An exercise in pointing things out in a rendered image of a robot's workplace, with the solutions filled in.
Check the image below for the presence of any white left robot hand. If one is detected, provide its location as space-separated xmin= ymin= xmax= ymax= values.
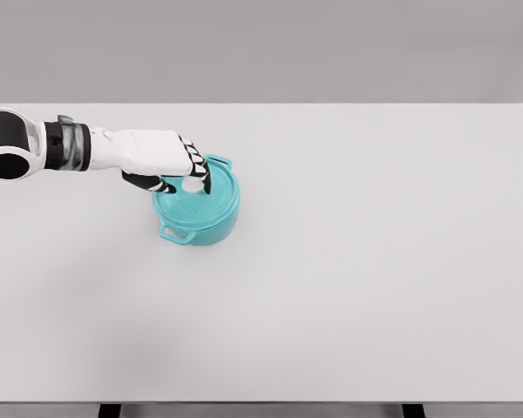
xmin=114 ymin=129 xmax=214 ymax=195

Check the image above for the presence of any teal pot lid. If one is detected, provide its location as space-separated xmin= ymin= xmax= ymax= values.
xmin=153 ymin=156 xmax=240 ymax=230

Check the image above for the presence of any teal pot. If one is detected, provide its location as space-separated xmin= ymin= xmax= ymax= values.
xmin=151 ymin=152 xmax=241 ymax=247

